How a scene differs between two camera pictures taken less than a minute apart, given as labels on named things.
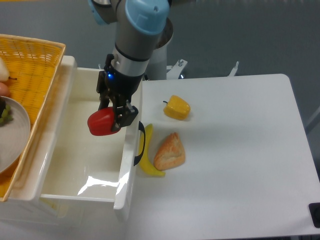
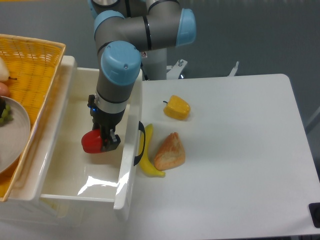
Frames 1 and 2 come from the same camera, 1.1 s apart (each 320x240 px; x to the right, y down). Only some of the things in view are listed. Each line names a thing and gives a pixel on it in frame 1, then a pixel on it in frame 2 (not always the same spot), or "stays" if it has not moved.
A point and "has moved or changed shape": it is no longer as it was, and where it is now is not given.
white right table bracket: x=232 y=73 stays
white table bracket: x=174 y=71 stays
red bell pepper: x=100 y=122 has moved or changed shape
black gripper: x=125 y=85 → x=110 y=140
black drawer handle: x=141 y=127 stays
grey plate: x=15 y=136 stays
